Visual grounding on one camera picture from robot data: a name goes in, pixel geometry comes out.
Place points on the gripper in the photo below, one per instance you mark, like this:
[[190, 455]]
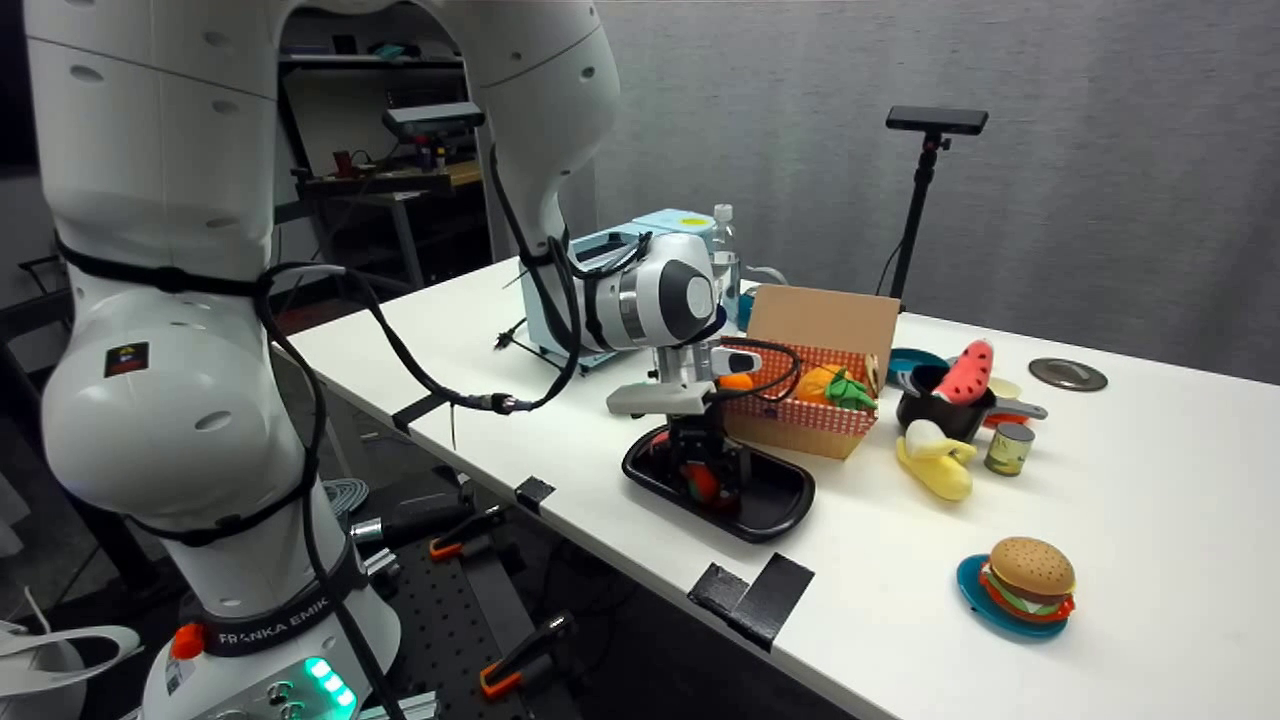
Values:
[[697, 428]]

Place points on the tomato plush toy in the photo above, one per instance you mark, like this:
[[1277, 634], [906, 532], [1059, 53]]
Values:
[[703, 483]]

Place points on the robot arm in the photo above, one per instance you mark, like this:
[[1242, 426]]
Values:
[[170, 400]]

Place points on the black tray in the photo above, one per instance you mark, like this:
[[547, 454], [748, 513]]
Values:
[[775, 495]]

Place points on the small orange plush toy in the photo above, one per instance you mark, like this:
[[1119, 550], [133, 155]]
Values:
[[735, 381]]

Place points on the red checkered cardboard basket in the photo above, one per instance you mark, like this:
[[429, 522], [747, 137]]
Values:
[[810, 420]]

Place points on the orange plush with green leaves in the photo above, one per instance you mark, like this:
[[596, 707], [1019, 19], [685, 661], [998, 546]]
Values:
[[835, 387]]

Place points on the banana plush toy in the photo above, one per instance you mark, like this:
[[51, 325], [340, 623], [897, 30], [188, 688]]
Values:
[[935, 465]]

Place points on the black toy pot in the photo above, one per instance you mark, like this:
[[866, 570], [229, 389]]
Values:
[[935, 412]]

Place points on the watermelon slice plush toy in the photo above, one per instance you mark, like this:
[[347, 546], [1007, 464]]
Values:
[[968, 373]]

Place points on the toy burger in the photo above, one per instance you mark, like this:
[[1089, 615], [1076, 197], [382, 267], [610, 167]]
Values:
[[1030, 580]]

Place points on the black tape patch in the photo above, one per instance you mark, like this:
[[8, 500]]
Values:
[[534, 490], [418, 412], [765, 600]]

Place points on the clear water bottle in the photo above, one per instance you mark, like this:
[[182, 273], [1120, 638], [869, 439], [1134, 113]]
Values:
[[726, 260]]

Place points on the teal bowl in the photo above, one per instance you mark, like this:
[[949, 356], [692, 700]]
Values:
[[912, 360]]

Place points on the light blue toaster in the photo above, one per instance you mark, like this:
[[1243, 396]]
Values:
[[545, 300]]

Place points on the black orange clamp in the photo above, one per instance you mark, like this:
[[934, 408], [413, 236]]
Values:
[[468, 532], [525, 655]]

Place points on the blue plate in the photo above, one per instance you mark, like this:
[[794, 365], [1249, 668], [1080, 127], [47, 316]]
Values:
[[975, 595]]

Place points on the small tin can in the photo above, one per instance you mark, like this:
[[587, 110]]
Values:
[[1008, 450]]

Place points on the round metal lid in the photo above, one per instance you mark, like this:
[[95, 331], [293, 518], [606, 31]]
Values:
[[1068, 374]]

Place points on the shelf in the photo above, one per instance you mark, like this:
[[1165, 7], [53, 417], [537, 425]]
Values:
[[390, 190]]

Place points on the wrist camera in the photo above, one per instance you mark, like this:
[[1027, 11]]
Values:
[[655, 399]]

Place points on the camera on tripod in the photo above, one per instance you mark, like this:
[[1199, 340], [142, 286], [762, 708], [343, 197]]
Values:
[[935, 121]]

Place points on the camera on mount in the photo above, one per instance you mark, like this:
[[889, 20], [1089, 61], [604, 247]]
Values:
[[432, 120]]

